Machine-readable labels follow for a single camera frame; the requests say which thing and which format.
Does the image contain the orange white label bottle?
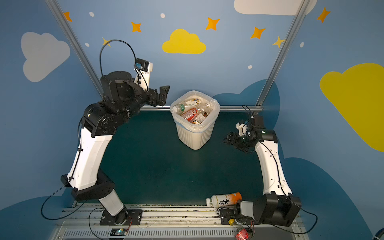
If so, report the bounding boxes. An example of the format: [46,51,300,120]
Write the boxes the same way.
[206,192,243,208]

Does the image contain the crane label clear bottle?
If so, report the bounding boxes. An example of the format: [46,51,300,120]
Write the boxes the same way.
[172,98,202,113]

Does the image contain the red green label soda bottle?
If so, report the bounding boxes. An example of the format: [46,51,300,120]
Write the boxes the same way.
[181,108,199,122]

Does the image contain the clear green cap water bottle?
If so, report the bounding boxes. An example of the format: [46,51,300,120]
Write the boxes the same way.
[196,102,211,113]

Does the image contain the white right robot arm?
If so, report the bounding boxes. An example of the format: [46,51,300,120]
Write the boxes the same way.
[223,129,302,227]

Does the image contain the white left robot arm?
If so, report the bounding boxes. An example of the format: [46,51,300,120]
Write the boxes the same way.
[61,71,170,218]

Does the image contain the clear blue-edged bin liner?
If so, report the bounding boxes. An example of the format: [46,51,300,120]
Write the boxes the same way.
[170,91,220,132]

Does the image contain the white ribbed plastic bin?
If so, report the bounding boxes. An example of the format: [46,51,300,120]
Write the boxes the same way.
[176,123,215,150]

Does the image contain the green circuit board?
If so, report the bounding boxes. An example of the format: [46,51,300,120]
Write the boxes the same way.
[110,229,127,237]

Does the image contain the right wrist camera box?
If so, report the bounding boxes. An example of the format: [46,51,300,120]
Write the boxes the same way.
[236,116,265,136]

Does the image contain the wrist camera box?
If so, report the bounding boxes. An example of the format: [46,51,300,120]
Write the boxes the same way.
[236,116,265,136]
[133,58,154,92]

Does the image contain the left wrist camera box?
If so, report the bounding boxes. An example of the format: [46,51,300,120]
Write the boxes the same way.
[133,58,154,92]

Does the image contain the aluminium frame back rail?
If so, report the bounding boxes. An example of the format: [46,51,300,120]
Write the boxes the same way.
[141,106,264,112]

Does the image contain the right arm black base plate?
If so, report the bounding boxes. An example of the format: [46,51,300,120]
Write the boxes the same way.
[217,207,255,226]

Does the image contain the aluminium right upright post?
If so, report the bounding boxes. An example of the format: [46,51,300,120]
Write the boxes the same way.
[252,0,311,116]

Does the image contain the aluminium upright post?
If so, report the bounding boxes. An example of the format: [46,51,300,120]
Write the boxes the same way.
[45,0,103,96]
[252,0,311,116]

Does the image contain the aluminium left upright post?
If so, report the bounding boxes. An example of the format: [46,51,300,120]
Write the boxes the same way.
[45,0,103,96]

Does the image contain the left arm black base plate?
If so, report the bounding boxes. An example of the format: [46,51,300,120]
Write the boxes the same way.
[100,209,143,226]

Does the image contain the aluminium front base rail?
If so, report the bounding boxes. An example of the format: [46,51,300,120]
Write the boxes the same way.
[49,203,310,240]

